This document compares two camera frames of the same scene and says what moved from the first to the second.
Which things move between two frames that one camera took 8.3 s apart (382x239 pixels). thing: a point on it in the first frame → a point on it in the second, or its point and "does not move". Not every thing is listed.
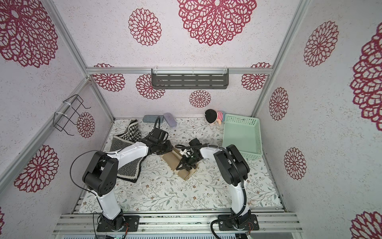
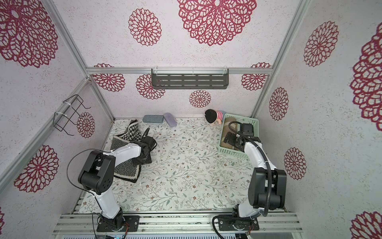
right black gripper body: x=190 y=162 → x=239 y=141
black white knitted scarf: x=131 y=135 does not move
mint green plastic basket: x=244 y=133 does not move
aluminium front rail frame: x=182 y=222 does not move
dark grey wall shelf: x=190 y=78 does not move
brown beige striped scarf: x=172 y=159 → x=229 y=121
